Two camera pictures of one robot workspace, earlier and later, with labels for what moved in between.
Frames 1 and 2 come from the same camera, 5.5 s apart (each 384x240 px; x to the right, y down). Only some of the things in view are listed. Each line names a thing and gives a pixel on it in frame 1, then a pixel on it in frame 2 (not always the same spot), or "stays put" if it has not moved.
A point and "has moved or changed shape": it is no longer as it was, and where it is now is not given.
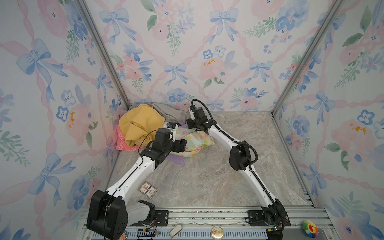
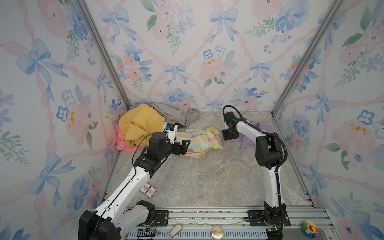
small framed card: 148,190 stays put
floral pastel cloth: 196,141 has moved or changed shape
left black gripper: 177,148 stays put
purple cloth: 177,159 -> 246,143
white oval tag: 176,230 stays put
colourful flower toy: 310,229 stays put
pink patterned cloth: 121,144 stays put
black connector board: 146,232 stays put
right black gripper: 189,122 -> 225,138
